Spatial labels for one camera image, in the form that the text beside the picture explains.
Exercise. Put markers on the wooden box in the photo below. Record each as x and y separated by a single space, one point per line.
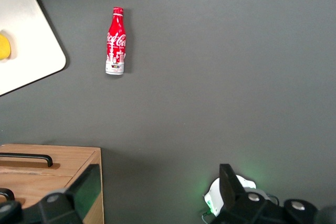
68 161

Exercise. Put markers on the red coca-cola aluminium bottle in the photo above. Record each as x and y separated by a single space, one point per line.
116 40

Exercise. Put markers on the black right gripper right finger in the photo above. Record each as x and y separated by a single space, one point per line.
252 208

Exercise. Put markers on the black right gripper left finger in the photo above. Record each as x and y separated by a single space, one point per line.
60 208

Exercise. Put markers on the white device with green light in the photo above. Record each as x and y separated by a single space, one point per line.
215 195

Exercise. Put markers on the yellow lemon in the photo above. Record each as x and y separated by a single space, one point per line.
3 47

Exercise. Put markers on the white plastic tray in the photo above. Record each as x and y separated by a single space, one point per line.
29 45

